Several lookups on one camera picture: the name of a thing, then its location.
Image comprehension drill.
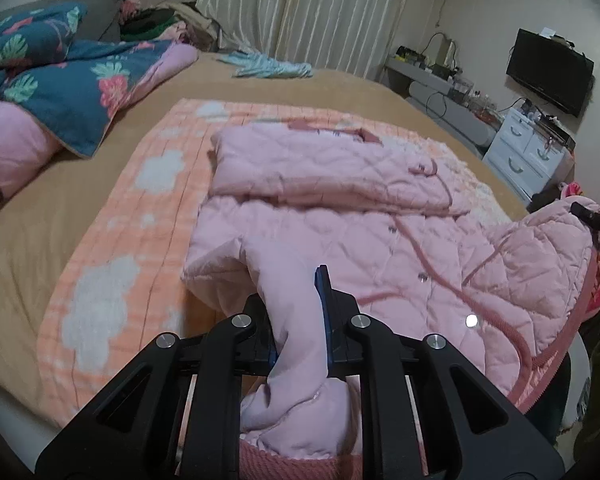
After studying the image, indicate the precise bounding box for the pink quilted jacket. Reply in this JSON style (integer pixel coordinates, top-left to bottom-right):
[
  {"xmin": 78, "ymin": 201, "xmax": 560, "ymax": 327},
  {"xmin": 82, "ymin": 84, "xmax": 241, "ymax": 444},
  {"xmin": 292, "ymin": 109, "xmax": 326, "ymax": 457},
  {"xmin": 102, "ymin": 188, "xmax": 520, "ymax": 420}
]
[{"xmin": 182, "ymin": 122, "xmax": 597, "ymax": 479}]

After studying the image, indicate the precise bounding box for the pile of mixed clothes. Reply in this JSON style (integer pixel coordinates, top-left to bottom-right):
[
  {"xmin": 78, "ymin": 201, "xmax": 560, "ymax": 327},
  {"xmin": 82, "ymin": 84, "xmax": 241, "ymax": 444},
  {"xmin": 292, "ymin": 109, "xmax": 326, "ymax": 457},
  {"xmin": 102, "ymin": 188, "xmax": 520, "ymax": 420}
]
[{"xmin": 119, "ymin": 0, "xmax": 221, "ymax": 52}]

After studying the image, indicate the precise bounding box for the red pink garment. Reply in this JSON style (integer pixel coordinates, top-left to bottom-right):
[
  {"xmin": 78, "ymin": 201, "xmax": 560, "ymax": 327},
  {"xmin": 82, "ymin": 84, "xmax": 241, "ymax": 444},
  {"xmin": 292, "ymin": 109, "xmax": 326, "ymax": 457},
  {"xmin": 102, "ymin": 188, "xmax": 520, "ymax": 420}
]
[{"xmin": 559, "ymin": 180, "xmax": 600, "ymax": 321}]

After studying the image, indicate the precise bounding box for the white drawer cabinet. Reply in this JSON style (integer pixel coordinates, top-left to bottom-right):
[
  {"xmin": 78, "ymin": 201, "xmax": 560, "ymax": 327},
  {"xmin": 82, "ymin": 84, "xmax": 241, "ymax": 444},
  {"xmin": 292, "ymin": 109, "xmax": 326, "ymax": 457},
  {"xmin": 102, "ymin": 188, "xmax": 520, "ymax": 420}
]
[{"xmin": 483, "ymin": 108, "xmax": 574, "ymax": 205}]

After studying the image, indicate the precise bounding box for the orange white checked blanket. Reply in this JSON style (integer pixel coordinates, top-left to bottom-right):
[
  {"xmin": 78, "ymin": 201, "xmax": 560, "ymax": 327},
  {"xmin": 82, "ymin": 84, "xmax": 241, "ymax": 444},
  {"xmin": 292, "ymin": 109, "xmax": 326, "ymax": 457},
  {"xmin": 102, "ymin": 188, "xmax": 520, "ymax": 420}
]
[{"xmin": 36, "ymin": 100, "xmax": 514, "ymax": 426}]

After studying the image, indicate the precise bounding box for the tan bed sheet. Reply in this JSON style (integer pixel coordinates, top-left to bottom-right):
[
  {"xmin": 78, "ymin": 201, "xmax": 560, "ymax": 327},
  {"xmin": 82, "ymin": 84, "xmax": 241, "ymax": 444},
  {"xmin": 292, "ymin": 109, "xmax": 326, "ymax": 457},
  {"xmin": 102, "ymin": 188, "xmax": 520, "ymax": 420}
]
[{"xmin": 0, "ymin": 54, "xmax": 526, "ymax": 415}]

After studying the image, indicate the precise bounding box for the striped beige curtain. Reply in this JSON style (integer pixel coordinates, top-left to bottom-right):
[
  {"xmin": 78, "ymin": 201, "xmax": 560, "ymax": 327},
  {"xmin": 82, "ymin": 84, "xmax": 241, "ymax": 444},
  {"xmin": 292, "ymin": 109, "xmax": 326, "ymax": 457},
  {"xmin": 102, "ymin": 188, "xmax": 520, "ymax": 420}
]
[{"xmin": 196, "ymin": 0, "xmax": 406, "ymax": 79}]

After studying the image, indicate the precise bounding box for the blue floral pink quilt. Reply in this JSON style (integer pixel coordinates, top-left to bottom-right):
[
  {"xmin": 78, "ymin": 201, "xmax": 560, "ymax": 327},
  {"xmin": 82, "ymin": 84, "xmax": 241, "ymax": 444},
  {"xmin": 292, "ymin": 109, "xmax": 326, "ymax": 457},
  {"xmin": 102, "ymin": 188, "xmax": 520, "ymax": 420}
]
[{"xmin": 0, "ymin": 40, "xmax": 198, "ymax": 207}]

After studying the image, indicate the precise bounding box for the light blue garment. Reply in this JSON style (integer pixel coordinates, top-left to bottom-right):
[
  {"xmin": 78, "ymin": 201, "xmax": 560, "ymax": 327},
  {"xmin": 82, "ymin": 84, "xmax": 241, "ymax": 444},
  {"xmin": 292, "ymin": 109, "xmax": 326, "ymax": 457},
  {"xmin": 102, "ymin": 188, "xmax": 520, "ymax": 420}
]
[{"xmin": 219, "ymin": 52, "xmax": 313, "ymax": 79}]

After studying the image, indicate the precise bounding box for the blue floral pillow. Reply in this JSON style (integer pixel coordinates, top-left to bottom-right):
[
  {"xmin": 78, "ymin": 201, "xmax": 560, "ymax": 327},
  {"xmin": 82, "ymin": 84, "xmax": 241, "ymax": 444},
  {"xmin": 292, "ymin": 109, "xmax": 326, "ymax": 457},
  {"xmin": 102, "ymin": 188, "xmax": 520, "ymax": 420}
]
[{"xmin": 0, "ymin": 1, "xmax": 87, "ymax": 70}]

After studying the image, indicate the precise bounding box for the grey pillow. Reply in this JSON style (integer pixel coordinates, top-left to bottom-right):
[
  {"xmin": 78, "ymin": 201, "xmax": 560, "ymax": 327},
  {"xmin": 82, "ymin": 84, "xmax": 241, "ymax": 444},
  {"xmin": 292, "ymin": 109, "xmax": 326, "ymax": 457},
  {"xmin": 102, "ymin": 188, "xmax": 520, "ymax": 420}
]
[{"xmin": 0, "ymin": 0, "xmax": 123, "ymax": 42}]

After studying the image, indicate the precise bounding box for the black wall television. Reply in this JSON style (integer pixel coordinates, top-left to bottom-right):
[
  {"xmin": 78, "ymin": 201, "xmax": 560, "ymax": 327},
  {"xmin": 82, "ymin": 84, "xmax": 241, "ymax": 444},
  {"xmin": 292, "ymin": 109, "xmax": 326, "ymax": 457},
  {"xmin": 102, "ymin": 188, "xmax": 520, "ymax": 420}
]
[{"xmin": 506, "ymin": 29, "xmax": 594, "ymax": 117}]

